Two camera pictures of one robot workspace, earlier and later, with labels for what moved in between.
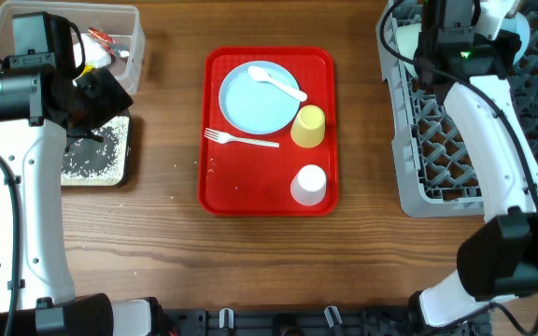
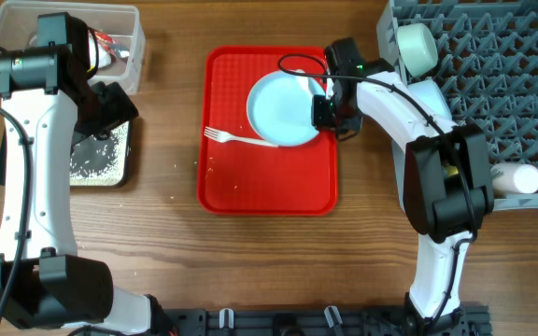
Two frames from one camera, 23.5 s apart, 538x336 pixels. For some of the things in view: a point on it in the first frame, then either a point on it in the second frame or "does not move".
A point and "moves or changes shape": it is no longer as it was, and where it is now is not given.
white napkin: x=94 y=54 does not move
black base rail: x=308 y=322 does not move
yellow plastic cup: x=308 y=127 → x=450 y=170
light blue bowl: x=520 y=25 → x=429 y=92
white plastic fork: x=223 y=138 does not move
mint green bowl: x=407 y=37 does not move
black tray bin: x=89 y=163 does not move
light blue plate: x=259 y=107 → x=280 y=110
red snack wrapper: x=104 y=38 does not move
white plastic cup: x=308 y=185 moves or changes shape
